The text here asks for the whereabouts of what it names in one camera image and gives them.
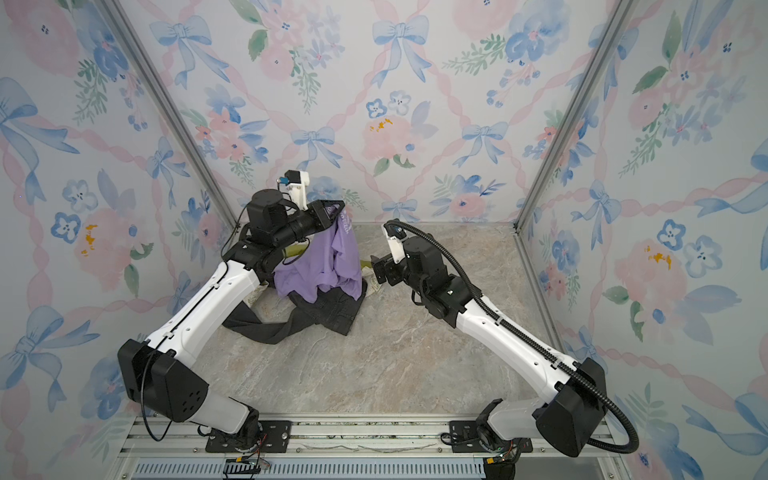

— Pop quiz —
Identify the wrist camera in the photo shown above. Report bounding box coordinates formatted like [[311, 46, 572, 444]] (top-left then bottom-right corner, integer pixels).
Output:
[[278, 170, 310, 210], [384, 230, 406, 264]]

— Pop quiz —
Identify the dark grey cloth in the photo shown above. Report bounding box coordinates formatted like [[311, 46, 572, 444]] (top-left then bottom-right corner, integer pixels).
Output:
[[223, 280, 368, 345]]

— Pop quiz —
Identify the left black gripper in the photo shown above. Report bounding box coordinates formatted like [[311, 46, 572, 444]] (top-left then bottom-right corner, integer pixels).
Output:
[[276, 202, 348, 255]]

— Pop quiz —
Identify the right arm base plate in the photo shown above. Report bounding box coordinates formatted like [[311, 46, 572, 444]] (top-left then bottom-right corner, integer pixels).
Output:
[[441, 420, 533, 455]]

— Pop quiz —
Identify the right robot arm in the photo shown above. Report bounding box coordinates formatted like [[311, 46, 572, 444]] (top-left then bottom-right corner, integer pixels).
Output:
[[371, 235, 607, 457]]

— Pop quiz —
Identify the purple cloth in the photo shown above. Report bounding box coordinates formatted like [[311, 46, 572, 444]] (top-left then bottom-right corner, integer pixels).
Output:
[[274, 210, 363, 303]]

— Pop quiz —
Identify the cream printed cloth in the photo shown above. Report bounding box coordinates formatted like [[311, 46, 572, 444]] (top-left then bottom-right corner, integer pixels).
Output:
[[245, 277, 381, 305]]

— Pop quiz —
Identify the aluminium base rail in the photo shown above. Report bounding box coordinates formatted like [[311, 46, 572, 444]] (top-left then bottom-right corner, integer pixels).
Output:
[[106, 414, 629, 479]]

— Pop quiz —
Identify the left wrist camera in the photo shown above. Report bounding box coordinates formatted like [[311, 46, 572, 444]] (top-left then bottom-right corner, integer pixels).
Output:
[[278, 170, 310, 210]]

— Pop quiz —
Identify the aluminium corner post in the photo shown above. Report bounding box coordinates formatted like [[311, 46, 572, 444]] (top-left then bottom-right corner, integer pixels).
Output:
[[513, 0, 635, 234], [95, 0, 237, 229]]

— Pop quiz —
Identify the left aluminium corner post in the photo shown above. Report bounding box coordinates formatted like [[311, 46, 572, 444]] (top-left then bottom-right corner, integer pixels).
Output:
[[95, 0, 237, 229]]

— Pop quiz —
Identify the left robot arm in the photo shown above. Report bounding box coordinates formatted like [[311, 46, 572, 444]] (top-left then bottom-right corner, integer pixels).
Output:
[[117, 189, 345, 452]]

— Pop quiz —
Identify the right aluminium corner post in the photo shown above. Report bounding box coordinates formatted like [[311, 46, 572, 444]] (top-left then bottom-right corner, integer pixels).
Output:
[[513, 0, 635, 234]]

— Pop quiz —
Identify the black corrugated cable conduit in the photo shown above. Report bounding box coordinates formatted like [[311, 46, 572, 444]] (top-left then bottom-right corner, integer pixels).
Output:
[[382, 218, 640, 455]]

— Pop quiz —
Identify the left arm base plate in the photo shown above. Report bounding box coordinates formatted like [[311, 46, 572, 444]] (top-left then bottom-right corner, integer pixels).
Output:
[[205, 420, 293, 454]]

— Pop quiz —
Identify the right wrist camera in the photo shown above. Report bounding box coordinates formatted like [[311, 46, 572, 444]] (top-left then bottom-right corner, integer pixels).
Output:
[[384, 230, 406, 264]]

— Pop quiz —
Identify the green cloth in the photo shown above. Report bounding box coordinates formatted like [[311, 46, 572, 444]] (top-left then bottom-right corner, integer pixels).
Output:
[[284, 240, 372, 269]]

